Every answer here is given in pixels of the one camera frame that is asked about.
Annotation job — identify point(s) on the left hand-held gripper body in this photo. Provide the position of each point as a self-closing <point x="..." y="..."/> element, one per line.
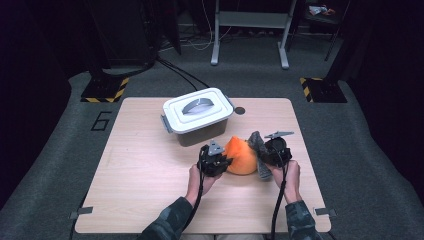
<point x="211" y="163"/>

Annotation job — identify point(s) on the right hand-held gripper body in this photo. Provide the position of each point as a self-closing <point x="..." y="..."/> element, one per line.
<point x="278" y="153"/>

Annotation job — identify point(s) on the orange plush toy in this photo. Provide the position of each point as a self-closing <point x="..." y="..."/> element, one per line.
<point x="241" y="158"/>

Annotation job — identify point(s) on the grey fluffy towel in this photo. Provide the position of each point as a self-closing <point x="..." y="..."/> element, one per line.
<point x="257" y="143"/>

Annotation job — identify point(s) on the brown translucent storage box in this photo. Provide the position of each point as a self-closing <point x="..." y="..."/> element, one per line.
<point x="196" y="136"/>

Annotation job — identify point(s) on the white lidded storage box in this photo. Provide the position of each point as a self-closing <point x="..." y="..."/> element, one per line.
<point x="213" y="115"/>

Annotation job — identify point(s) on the person's left hand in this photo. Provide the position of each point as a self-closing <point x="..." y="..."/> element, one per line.
<point x="198" y="186"/>

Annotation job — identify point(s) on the person's right hand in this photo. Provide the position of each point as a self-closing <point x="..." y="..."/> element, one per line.
<point x="290" y="180"/>

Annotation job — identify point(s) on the dark round table hole cap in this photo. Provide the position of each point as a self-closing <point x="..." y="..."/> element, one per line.
<point x="240" y="110"/>

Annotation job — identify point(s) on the grey tape strip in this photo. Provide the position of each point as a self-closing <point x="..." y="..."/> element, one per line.
<point x="325" y="211"/>
<point x="81" y="212"/>

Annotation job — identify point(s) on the striped black stand base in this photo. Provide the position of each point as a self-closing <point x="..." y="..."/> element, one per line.
<point x="103" y="90"/>
<point x="325" y="90"/>

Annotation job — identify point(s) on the dark metal rack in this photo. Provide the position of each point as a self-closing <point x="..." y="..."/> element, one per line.
<point x="336" y="30"/>

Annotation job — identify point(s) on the white and orange clutter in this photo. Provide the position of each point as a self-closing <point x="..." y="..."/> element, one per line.
<point x="318" y="10"/>

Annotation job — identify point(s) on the black equipment cabinet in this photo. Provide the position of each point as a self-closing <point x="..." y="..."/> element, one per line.
<point x="126" y="33"/>

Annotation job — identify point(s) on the white metal stand frame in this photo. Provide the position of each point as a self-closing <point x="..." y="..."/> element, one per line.
<point x="253" y="19"/>

